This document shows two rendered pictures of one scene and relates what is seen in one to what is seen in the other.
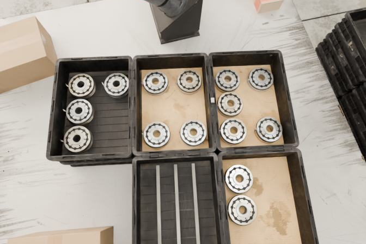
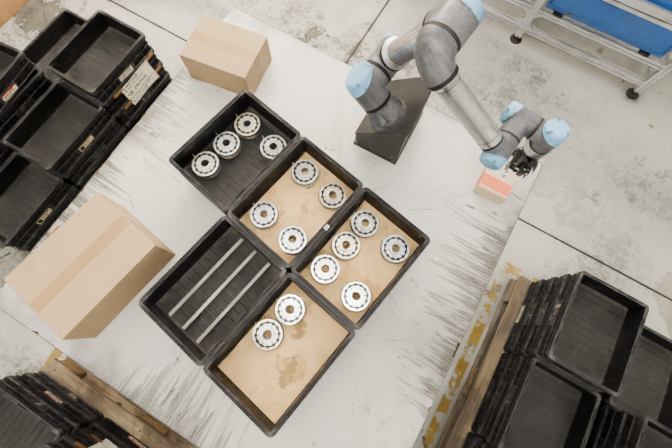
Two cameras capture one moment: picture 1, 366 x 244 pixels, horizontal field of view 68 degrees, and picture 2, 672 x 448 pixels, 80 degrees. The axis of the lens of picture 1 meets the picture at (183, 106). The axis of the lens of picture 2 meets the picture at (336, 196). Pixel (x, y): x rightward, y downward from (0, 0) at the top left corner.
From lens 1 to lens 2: 0.54 m
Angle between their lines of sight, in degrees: 13
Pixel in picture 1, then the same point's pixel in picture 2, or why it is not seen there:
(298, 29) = (498, 240)
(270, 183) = (312, 340)
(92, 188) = (188, 212)
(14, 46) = (229, 50)
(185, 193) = (241, 280)
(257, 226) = (268, 360)
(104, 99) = (255, 151)
